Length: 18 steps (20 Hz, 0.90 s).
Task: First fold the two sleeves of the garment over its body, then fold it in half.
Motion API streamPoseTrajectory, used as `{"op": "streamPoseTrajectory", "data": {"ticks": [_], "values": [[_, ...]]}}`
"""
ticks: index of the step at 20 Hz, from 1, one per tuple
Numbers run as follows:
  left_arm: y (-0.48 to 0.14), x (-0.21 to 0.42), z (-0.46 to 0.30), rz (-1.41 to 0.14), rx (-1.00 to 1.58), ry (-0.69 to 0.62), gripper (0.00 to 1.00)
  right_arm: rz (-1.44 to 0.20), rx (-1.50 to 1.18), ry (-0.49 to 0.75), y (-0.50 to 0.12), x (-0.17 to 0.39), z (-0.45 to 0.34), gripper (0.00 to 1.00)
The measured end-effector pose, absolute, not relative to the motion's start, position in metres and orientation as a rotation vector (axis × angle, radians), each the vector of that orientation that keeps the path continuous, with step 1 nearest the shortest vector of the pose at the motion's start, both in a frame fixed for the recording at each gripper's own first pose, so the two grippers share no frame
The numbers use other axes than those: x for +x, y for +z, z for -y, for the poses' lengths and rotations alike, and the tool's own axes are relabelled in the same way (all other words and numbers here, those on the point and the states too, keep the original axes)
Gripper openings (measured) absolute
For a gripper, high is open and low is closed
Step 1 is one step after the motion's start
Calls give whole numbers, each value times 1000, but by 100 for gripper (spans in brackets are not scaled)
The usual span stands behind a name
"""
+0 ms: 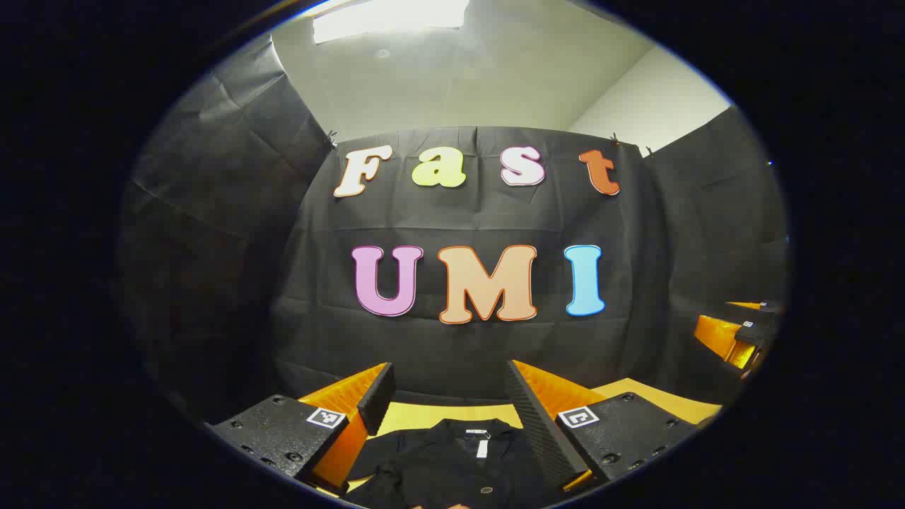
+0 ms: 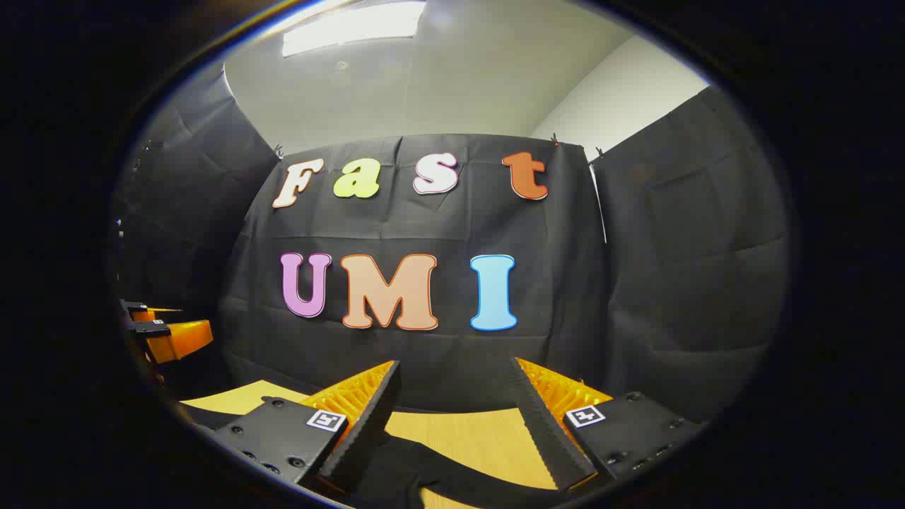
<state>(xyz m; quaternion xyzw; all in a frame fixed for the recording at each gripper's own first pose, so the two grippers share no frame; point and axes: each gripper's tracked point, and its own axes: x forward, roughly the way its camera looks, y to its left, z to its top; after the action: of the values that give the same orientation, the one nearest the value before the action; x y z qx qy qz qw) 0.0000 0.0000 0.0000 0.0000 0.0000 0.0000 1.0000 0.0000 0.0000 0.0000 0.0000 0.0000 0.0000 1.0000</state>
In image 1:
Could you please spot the ceiling light panel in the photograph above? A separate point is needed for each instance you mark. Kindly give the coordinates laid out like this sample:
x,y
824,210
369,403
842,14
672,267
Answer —
x,y
389,18

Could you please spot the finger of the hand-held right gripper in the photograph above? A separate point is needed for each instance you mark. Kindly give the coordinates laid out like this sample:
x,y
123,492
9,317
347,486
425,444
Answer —
x,y
721,339
769,307

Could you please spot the black button cardigan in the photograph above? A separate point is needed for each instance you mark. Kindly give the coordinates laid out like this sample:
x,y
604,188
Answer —
x,y
438,466

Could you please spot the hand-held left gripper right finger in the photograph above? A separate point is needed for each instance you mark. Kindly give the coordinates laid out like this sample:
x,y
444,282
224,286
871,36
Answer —
x,y
537,417

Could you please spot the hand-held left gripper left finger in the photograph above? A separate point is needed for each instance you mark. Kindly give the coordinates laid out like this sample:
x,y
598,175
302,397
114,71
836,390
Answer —
x,y
378,396

